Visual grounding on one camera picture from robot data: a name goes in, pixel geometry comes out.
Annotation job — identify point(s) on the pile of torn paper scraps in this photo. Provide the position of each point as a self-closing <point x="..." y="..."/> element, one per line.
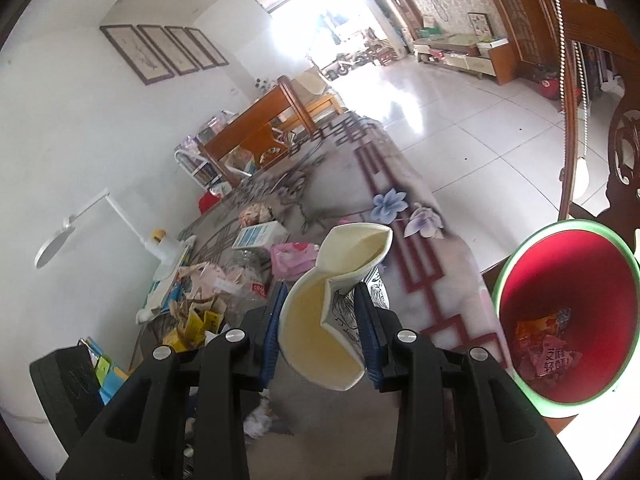
<point x="192" y="320"/>

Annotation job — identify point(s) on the red bin with green rim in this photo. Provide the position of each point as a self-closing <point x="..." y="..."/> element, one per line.
<point x="575" y="280"/>

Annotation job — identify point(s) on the yellow tape roll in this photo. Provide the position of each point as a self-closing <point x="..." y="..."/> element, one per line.
<point x="158" y="237"/>

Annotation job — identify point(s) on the red bucket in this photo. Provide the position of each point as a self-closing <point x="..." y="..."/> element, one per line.
<point x="547" y="86"/>

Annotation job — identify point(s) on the clear plastic bottle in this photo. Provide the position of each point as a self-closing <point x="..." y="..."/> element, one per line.
<point x="245" y="275"/>

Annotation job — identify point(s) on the wooden dining chair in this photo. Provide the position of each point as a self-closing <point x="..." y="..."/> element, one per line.
<point x="255" y="125"/>

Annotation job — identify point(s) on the red bag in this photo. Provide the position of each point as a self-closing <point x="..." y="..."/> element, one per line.
<point x="209" y="203"/>

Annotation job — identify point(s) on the orange snack wrapper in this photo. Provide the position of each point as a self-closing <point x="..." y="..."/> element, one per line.
<point x="542" y="335"/>

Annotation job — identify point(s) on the crushed white paper cup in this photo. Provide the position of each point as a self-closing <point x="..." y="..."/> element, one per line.
<point x="310" y="335"/>

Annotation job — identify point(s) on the carved wooden chair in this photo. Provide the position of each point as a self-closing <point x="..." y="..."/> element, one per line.
<point x="600" y="60"/>

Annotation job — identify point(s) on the white desk lamp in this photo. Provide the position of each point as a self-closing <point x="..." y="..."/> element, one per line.
<point x="160" y="252"/>

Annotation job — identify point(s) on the television cabinet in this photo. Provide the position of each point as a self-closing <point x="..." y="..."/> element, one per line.
<point x="460" y="55"/>

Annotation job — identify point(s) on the wooden lattice partition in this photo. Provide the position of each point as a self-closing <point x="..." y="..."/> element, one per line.
<point x="510" y="20"/>

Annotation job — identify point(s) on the framed wall picture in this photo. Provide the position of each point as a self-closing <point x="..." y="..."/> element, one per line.
<point x="137" y="55"/>
<point x="210" y="47"/>
<point x="192" y="49"/>
<point x="167" y="50"/>

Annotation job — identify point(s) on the crumpled patterned wrapper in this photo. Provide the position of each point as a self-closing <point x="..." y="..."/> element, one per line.
<point x="254" y="214"/>

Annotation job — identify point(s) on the diamond wall poster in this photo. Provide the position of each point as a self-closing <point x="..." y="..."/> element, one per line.
<point x="478" y="24"/>

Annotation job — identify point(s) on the crumpled white tissue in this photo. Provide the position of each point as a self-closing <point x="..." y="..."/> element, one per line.
<point x="259" y="419"/>

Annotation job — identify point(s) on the white and blue milk carton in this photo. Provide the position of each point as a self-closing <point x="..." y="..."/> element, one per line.
<point x="257" y="236"/>

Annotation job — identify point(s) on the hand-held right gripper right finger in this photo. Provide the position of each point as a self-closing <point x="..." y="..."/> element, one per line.
<point x="367" y="332"/>

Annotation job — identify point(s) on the pink plastic packet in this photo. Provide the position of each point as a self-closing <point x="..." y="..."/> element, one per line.
<point x="292" y="260"/>

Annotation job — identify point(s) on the colourful picture book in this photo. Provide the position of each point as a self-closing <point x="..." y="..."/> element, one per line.
<point x="165" y="292"/>

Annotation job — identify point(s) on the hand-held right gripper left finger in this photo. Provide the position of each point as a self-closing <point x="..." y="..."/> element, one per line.
<point x="272" y="322"/>

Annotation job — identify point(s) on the children's tricycle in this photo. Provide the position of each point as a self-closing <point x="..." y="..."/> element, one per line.
<point x="341" y="65"/>

